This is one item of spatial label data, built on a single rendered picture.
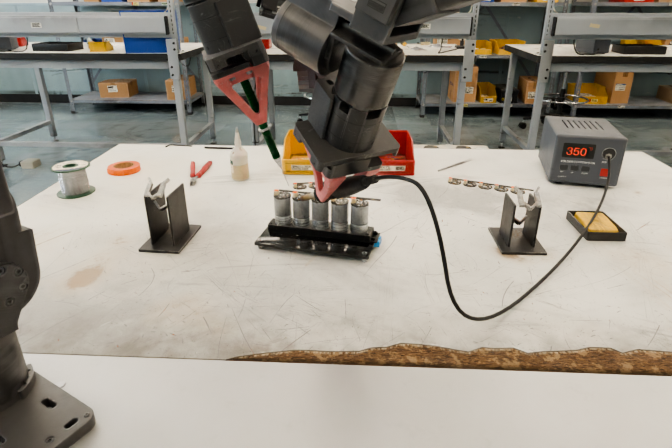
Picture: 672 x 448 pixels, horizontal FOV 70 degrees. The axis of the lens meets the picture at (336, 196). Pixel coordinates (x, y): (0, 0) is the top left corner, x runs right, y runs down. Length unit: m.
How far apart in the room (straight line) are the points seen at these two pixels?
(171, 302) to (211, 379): 0.14
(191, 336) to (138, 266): 0.17
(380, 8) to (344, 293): 0.32
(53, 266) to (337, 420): 0.44
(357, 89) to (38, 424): 0.38
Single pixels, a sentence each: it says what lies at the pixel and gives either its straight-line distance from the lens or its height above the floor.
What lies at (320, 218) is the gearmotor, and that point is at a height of 0.79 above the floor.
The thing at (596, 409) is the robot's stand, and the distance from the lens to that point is 0.49.
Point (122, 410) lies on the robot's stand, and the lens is 0.48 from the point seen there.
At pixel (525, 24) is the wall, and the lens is 5.25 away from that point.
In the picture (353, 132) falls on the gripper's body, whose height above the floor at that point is 0.95.
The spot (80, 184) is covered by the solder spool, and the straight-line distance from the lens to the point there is 0.94.
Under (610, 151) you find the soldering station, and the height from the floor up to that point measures 0.82.
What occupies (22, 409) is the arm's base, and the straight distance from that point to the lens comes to 0.50.
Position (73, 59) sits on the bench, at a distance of 3.40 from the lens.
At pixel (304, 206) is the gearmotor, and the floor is 0.80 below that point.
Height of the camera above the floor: 1.07
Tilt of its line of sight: 23 degrees down
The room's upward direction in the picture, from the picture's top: straight up
